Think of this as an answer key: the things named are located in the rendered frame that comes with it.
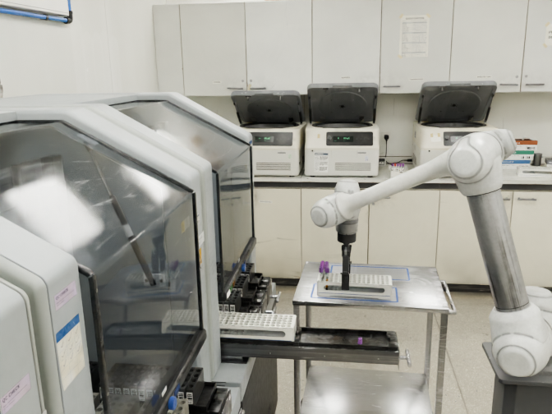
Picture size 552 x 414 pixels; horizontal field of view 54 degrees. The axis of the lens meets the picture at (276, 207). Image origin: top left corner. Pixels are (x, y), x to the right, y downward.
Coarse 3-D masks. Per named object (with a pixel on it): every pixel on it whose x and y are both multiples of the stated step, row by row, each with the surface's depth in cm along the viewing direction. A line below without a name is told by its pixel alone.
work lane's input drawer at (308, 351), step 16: (304, 336) 189; (320, 336) 189; (336, 336) 189; (352, 336) 189; (368, 336) 188; (384, 336) 188; (224, 352) 186; (240, 352) 185; (256, 352) 184; (272, 352) 184; (288, 352) 183; (304, 352) 182; (320, 352) 181; (336, 352) 180; (352, 352) 180; (368, 352) 179; (384, 352) 178
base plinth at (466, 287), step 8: (272, 280) 437; (280, 280) 437; (288, 280) 436; (296, 280) 435; (448, 288) 420; (456, 288) 419; (464, 288) 418; (472, 288) 417; (480, 288) 416; (488, 288) 415
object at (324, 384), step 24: (312, 264) 252; (336, 264) 251; (360, 264) 251; (384, 264) 250; (312, 288) 225; (408, 288) 223; (432, 288) 223; (432, 312) 205; (456, 312) 211; (312, 384) 252; (336, 384) 251; (360, 384) 251; (384, 384) 251; (408, 384) 250; (312, 408) 234; (336, 408) 234; (360, 408) 234; (384, 408) 233; (408, 408) 233
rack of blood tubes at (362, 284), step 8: (336, 280) 217; (352, 280) 218; (360, 280) 218; (368, 280) 217; (376, 280) 216; (384, 280) 216; (320, 288) 217; (328, 288) 219; (336, 288) 218; (352, 288) 223; (360, 288) 223; (368, 288) 223; (376, 288) 223; (384, 288) 213; (328, 296) 217; (336, 296) 217; (344, 296) 216; (352, 296) 216; (360, 296) 215; (368, 296) 215; (376, 296) 214
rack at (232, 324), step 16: (224, 320) 189; (240, 320) 188; (256, 320) 188; (272, 320) 188; (288, 320) 188; (224, 336) 186; (240, 336) 186; (256, 336) 185; (272, 336) 189; (288, 336) 183
